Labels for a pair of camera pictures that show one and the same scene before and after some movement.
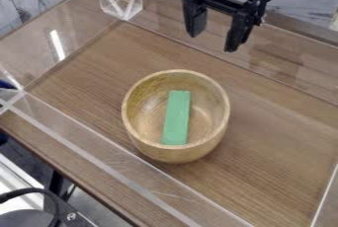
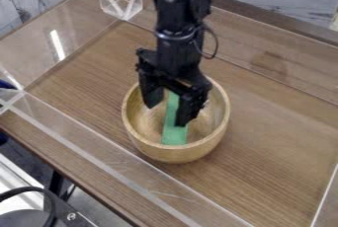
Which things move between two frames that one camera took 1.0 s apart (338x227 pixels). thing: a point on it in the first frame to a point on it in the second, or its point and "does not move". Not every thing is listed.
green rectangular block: x=177 y=114 does not move
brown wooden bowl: x=145 y=112 does not move
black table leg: x=57 y=183 does not move
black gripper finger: x=195 y=15 to x=153 y=91
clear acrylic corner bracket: x=122 y=8 does not move
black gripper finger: x=245 y=19 to x=191 y=102
